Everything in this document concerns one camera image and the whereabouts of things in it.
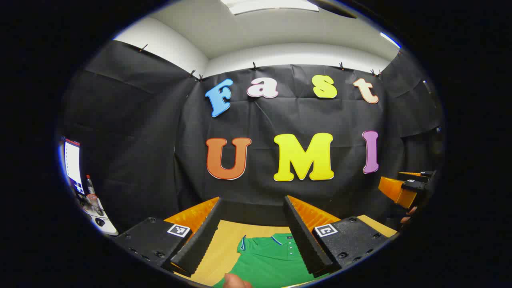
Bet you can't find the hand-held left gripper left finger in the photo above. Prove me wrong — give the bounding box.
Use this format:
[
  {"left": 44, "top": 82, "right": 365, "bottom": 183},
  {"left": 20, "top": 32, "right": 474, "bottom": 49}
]
[{"left": 113, "top": 196, "right": 224, "bottom": 278}]

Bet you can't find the green T-shirt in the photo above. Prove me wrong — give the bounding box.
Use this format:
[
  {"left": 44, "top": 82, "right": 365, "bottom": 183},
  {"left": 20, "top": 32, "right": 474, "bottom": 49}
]
[{"left": 212, "top": 234, "right": 320, "bottom": 288}]

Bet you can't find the black backdrop cloth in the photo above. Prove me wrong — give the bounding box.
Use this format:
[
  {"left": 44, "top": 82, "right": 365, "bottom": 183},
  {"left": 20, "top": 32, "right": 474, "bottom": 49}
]
[{"left": 60, "top": 39, "right": 444, "bottom": 232}]

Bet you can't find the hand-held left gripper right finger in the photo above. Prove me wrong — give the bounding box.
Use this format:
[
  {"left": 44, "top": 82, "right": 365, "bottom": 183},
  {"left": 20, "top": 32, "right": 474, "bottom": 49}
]
[{"left": 283, "top": 195, "right": 390, "bottom": 278}]

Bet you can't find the ceiling light panel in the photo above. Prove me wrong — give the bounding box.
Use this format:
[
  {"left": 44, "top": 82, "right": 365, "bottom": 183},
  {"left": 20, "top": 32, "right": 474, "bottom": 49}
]
[{"left": 220, "top": 0, "right": 320, "bottom": 16}]

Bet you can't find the white side desk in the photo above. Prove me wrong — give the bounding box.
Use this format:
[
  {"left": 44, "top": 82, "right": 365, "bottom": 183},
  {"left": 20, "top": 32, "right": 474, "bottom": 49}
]
[{"left": 78, "top": 194, "right": 119, "bottom": 236}]

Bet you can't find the computer monitor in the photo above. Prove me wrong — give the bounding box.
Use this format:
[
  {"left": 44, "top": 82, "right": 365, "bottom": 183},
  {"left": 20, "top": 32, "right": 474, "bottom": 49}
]
[{"left": 62, "top": 137, "right": 82, "bottom": 195}]

